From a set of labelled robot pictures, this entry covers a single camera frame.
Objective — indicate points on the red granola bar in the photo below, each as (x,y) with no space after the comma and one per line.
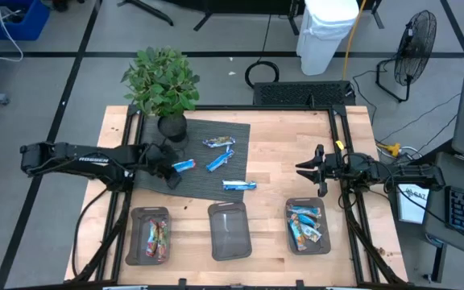
(152,241)
(163,245)

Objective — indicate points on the yellow plug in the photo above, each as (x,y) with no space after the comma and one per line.
(394,150)

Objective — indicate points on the black aluminium table frame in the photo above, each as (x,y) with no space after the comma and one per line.
(336,110)

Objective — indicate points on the blue Quaker Chewy bar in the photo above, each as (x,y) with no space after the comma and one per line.
(220,160)
(218,142)
(239,185)
(185,165)

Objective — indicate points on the black stand leg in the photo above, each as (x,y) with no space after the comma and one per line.
(147,11)

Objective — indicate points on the white trash bin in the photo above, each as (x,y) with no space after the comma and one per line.
(320,40)

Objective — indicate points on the dark woven table mat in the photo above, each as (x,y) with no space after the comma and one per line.
(200,189)

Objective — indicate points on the blue storage crate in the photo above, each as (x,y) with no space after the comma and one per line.
(34,24)

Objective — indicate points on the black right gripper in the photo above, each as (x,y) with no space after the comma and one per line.
(334,167)

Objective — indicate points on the potted green plant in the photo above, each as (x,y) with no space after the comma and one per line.
(159,80)

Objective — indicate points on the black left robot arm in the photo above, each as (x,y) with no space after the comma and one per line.
(91,161)

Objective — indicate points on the black floor fan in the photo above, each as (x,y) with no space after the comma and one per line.
(415,44)

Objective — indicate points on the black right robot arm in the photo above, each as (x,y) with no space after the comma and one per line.
(417,175)

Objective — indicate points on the grey translucent plastic bin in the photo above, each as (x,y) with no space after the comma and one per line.
(230,233)
(137,241)
(324,225)

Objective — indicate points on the black perforated case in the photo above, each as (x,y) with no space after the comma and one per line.
(296,93)

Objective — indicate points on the white printed sign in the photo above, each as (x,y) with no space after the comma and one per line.
(413,209)

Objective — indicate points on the blue orange peanut butter bar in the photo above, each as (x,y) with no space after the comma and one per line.
(306,220)
(297,237)
(304,210)
(312,234)

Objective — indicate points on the yellow tag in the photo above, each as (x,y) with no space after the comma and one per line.
(339,145)

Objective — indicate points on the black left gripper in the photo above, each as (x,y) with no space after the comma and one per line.
(155,163)

